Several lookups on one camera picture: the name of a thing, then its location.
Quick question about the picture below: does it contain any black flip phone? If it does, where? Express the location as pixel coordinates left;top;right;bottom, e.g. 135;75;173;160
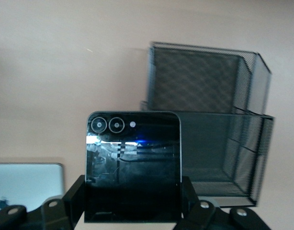
84;111;184;223

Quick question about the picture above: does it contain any black two-tier mesh tray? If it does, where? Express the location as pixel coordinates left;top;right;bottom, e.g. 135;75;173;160
139;42;275;208

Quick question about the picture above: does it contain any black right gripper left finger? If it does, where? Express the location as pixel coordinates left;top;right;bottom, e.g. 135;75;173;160
0;174;87;230

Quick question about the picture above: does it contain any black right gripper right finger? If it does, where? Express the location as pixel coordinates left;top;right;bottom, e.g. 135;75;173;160
181;176;273;230

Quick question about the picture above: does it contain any silver closed laptop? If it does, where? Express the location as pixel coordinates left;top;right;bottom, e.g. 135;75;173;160
0;162;66;213

